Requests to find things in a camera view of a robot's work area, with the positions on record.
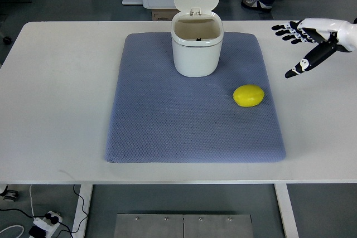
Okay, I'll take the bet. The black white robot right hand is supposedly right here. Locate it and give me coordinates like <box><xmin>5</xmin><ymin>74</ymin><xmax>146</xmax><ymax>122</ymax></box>
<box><xmin>272</xmin><ymin>18</ymin><xmax>356</xmax><ymax>79</ymax></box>

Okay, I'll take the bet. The yellow lemon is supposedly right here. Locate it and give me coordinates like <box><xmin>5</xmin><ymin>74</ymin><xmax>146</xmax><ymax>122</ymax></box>
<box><xmin>233</xmin><ymin>84</ymin><xmax>265</xmax><ymax>108</ymax></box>

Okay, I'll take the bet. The white trash bin open lid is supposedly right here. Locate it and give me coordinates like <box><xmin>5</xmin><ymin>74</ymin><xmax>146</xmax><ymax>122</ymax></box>
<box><xmin>171</xmin><ymin>0</ymin><xmax>224</xmax><ymax>77</ymax></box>

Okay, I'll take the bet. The cardboard box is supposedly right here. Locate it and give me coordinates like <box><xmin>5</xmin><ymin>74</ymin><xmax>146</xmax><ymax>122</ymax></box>
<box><xmin>151</xmin><ymin>9</ymin><xmax>179</xmax><ymax>21</ymax></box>

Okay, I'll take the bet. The white table right leg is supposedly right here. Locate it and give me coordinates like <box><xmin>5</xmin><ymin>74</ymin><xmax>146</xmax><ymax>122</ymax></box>
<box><xmin>274</xmin><ymin>183</ymin><xmax>299</xmax><ymax>238</ymax></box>

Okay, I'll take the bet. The blue textured mat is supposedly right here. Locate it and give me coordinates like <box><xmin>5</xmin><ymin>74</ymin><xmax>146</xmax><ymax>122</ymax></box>
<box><xmin>105</xmin><ymin>32</ymin><xmax>286</xmax><ymax>163</ymax></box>

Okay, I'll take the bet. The black caster wheel left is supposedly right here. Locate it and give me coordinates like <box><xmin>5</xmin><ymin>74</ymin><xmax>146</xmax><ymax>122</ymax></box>
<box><xmin>2</xmin><ymin>36</ymin><xmax>12</xmax><ymax>45</ymax></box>

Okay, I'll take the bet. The white power strip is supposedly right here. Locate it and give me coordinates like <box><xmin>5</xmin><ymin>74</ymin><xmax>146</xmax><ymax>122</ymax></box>
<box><xmin>33</xmin><ymin>211</ymin><xmax>62</xmax><ymax>237</ymax></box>

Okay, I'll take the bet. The caster wheel bottom left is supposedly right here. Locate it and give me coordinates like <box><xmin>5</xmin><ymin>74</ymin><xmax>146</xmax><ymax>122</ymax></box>
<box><xmin>0</xmin><ymin>184</ymin><xmax>19</xmax><ymax>202</ymax></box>

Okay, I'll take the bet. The grey metal base plate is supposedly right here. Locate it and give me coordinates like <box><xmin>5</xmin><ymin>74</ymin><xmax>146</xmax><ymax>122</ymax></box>
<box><xmin>114</xmin><ymin>214</ymin><xmax>254</xmax><ymax>237</ymax></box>

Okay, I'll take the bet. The black power cable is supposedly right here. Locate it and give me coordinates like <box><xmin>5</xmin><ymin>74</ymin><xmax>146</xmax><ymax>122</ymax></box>
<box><xmin>0</xmin><ymin>184</ymin><xmax>89</xmax><ymax>238</ymax></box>

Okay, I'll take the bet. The white cable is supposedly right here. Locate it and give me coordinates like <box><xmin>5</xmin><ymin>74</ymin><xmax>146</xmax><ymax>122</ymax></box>
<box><xmin>0</xmin><ymin>184</ymin><xmax>37</xmax><ymax>238</ymax></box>

